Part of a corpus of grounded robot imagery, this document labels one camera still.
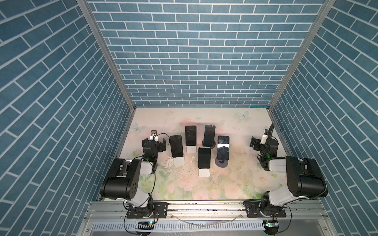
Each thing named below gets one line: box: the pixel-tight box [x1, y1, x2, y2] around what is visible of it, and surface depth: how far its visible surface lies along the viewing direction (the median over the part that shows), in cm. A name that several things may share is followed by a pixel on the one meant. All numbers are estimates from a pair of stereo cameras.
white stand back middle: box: [186, 145, 197, 153], surface depth 98 cm
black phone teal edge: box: [197, 147, 212, 169], surface depth 82 cm
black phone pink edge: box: [185, 124, 197, 147], surface depth 92 cm
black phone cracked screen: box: [217, 135, 230, 161], surface depth 88 cm
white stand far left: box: [173, 156, 185, 166], surface depth 92 cm
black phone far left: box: [169, 134, 184, 158], surface depth 88 cm
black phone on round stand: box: [203, 124, 216, 148], surface depth 95 cm
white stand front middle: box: [198, 168, 210, 178], surface depth 87 cm
